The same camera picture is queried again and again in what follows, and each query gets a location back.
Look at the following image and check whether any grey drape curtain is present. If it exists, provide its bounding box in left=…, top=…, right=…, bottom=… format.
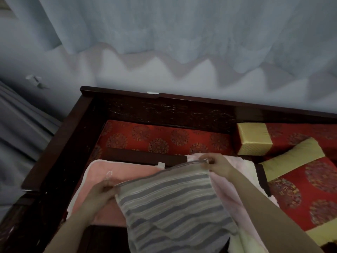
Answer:
left=0, top=81, right=62, bottom=219

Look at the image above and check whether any person's right forearm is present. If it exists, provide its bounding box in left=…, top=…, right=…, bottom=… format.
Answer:
left=224, top=168, right=324, bottom=253

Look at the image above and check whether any wall curtain hook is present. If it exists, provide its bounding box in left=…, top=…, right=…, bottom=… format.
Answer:
left=26, top=74, right=49, bottom=89

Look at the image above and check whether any dark carved wooden sofa frame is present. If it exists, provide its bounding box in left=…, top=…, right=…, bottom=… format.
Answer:
left=0, top=86, right=337, bottom=253

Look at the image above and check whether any person's left forearm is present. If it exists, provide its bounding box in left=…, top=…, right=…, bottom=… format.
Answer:
left=43, top=208, right=100, bottom=253

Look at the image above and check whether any red square pillow yellow border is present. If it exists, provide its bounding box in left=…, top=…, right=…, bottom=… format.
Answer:
left=259, top=137, right=337, bottom=247

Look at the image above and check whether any grey striped towel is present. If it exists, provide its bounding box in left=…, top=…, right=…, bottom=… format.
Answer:
left=114, top=160, right=239, bottom=253

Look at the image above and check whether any person's left hand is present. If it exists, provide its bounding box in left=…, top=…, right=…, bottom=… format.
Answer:
left=81, top=179, right=120, bottom=219

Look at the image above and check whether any person's right hand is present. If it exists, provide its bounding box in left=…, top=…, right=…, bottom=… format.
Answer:
left=198, top=153, right=237, bottom=180

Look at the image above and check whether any white sheer curtain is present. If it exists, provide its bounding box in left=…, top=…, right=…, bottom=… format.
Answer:
left=0, top=0, right=337, bottom=87

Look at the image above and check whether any dark wooden low table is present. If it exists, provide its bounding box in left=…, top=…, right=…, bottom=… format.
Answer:
left=76, top=147, right=272, bottom=253

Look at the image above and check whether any salmon towel with white trim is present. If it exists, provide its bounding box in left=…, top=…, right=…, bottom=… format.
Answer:
left=66, top=159, right=165, bottom=227

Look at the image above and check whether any red patterned seat cushion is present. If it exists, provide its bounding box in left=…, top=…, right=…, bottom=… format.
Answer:
left=87, top=119, right=235, bottom=166

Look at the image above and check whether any light pink scalloped towel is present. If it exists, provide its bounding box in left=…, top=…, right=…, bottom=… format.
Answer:
left=184, top=153, right=269, bottom=253

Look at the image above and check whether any cream towel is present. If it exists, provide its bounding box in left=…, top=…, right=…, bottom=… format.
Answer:
left=229, top=159, right=279, bottom=253

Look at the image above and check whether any red bolster with yellow ends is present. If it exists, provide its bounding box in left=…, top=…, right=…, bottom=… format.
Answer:
left=234, top=122, right=337, bottom=156

